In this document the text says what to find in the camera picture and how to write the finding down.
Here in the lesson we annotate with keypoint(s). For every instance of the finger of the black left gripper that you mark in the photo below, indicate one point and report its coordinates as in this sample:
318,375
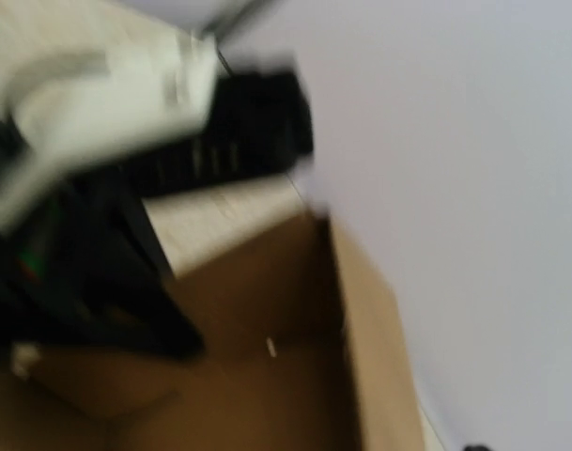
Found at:
85,270

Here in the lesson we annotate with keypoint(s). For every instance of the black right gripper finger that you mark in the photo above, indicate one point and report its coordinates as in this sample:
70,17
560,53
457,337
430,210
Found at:
475,447

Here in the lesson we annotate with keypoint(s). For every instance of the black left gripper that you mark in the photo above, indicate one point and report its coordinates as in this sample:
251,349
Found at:
260,125

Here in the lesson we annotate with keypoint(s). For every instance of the brown cardboard box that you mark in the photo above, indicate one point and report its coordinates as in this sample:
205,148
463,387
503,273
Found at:
304,351

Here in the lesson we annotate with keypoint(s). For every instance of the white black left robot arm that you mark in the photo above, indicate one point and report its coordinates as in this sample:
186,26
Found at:
86,137

